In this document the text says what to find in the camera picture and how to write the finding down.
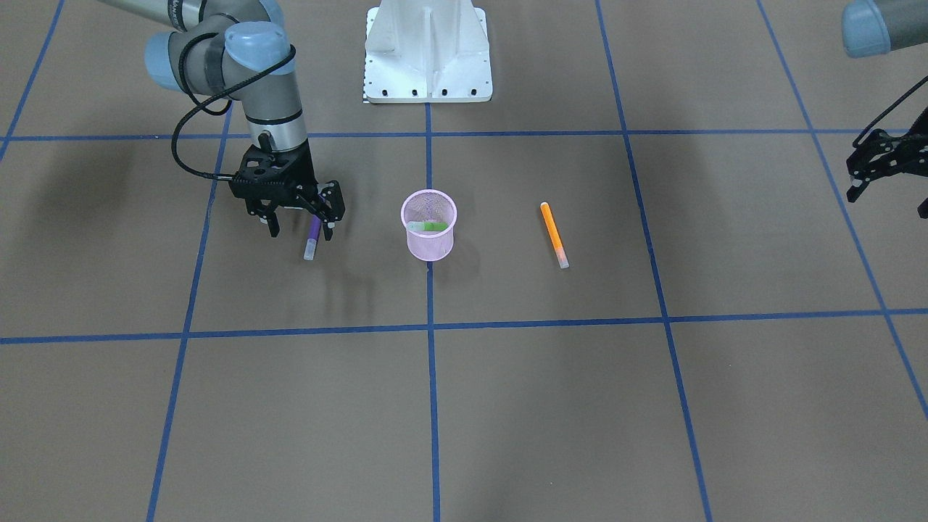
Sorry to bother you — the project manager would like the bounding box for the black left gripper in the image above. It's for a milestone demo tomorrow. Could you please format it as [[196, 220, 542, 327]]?
[[846, 108, 927, 204]]

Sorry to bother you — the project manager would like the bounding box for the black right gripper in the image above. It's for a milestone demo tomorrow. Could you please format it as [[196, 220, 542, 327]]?
[[229, 140, 346, 241]]

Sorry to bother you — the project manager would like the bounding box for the green highlighter pen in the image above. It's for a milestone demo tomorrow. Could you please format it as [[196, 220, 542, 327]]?
[[405, 221, 450, 233]]

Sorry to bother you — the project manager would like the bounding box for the orange highlighter pen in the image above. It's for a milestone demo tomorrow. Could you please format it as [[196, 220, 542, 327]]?
[[539, 202, 570, 270]]

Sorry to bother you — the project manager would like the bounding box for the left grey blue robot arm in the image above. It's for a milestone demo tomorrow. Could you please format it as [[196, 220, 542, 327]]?
[[842, 1, 927, 204]]

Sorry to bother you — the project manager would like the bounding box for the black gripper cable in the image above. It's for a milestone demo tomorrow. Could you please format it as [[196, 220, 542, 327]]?
[[171, 33, 297, 182]]

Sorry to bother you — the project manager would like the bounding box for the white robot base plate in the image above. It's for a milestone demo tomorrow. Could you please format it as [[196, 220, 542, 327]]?
[[362, 1, 494, 104]]

